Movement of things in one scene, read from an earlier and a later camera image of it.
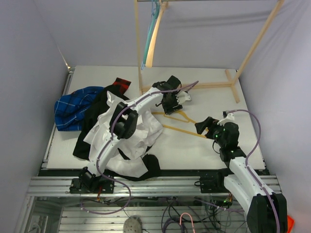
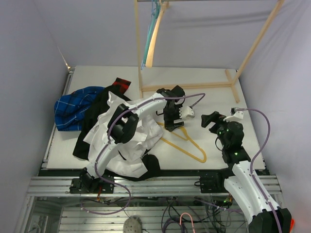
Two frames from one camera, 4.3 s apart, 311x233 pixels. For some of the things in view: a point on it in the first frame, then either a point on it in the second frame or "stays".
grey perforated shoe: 132,224 stays
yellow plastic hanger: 187,120 to 187,138
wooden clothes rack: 230,82 stays
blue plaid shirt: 69,108 stays
